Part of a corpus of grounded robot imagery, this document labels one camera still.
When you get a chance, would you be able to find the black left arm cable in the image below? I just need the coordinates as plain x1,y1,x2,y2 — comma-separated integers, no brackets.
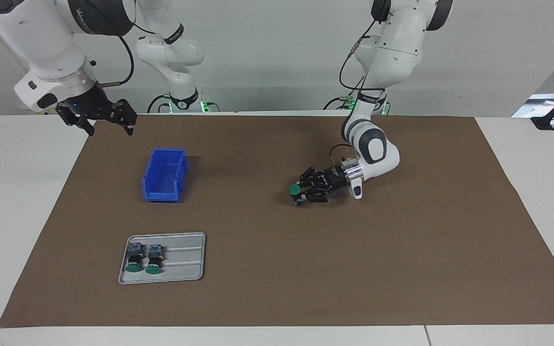
329,19,386,159

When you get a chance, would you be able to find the black base cable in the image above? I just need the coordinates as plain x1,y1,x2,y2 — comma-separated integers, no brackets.
324,94,354,110
147,93,172,114

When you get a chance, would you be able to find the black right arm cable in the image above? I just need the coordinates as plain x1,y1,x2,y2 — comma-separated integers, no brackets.
98,34,136,88

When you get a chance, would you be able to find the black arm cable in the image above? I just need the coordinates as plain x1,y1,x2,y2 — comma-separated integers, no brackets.
98,34,136,88
329,19,386,159

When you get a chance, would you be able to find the blue plastic storage bin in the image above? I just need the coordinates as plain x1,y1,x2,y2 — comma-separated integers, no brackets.
141,148,189,202

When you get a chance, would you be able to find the grey metal tray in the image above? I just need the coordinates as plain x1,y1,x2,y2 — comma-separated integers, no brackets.
118,232,206,285

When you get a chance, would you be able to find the brown table mat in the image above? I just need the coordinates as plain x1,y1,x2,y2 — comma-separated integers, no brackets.
0,114,554,328

